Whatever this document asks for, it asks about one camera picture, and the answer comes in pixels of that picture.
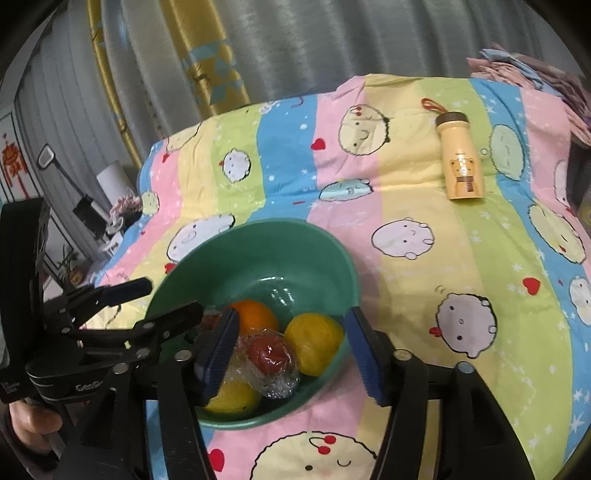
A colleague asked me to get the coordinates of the green plastic basin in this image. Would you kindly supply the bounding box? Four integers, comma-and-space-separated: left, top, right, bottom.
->
145, 219, 361, 432

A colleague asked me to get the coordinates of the orange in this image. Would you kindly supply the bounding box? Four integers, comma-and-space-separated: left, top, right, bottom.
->
228, 299, 280, 336

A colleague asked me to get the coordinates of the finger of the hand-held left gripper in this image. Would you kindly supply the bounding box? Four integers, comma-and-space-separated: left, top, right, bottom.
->
45, 276, 154, 327
68, 299, 205, 364

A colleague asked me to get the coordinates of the floral cloth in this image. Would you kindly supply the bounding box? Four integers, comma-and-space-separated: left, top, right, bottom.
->
108, 194, 145, 228

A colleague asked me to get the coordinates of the yellow bear-print bottle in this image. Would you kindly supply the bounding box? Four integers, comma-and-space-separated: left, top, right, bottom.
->
421, 98, 483, 202

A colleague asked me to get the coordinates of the black upright vacuum cleaner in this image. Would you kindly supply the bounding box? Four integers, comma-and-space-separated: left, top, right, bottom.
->
38, 143, 112, 234

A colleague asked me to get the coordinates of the white cylindrical lamp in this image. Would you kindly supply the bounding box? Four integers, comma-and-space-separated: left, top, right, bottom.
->
96, 161, 139, 209

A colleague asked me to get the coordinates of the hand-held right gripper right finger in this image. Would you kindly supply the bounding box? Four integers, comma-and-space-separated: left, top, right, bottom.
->
344, 307, 536, 480

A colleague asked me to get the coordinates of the pile of folded clothes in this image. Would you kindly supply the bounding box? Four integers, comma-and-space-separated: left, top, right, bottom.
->
465, 43, 591, 145

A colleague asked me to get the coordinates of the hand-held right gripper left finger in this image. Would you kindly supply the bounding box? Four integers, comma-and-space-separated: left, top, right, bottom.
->
60, 307, 242, 480

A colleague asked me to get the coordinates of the round yellow citrus fruit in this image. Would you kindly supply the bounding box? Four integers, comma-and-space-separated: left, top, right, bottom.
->
283, 313, 346, 377

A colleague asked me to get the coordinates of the grey sheer curtain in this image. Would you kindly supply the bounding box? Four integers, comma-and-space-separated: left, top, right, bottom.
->
221, 0, 513, 103
13, 0, 145, 261

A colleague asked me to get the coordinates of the small white appliance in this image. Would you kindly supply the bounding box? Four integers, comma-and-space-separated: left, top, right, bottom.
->
102, 228, 126, 254

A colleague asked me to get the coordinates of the person's left hand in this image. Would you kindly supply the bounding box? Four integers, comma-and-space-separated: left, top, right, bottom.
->
10, 401, 64, 452

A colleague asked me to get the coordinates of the potted green plant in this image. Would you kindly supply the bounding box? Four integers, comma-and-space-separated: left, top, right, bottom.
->
56, 248, 88, 286

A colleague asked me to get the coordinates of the red knot wall ornament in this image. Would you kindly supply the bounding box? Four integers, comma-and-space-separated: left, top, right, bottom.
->
0, 131, 25, 200

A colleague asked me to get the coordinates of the pastel striped cartoon blanket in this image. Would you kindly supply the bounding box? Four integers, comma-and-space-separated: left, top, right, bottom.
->
85, 74, 591, 480

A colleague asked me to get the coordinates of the yellow patterned curtain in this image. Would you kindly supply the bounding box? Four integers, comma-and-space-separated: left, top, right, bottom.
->
87, 0, 251, 172

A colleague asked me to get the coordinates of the large greenish-yellow pomelo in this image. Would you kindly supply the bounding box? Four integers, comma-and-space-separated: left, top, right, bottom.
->
203, 377, 263, 420

